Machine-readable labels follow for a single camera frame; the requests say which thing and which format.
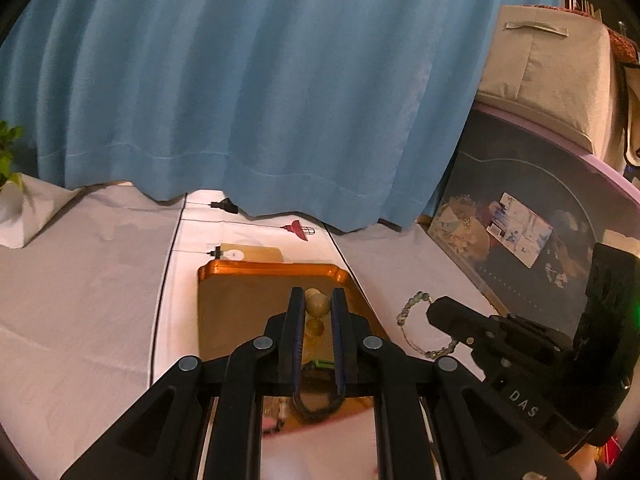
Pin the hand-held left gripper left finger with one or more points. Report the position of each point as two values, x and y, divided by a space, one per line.
298 340

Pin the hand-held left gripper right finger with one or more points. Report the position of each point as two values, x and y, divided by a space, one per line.
339 340

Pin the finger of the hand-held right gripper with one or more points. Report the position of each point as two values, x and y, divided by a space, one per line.
457 320

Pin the copper tray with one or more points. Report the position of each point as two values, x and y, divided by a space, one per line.
235 310

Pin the clear storage bin purple lid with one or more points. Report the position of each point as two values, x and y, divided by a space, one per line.
520 195

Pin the blue curtain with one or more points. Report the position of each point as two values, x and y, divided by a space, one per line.
250 85

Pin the grey fabric storage box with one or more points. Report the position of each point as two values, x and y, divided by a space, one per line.
555 75

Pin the orange woven basket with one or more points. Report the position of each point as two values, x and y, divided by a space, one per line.
624 46

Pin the green plant in red pot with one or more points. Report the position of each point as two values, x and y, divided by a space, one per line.
7 150

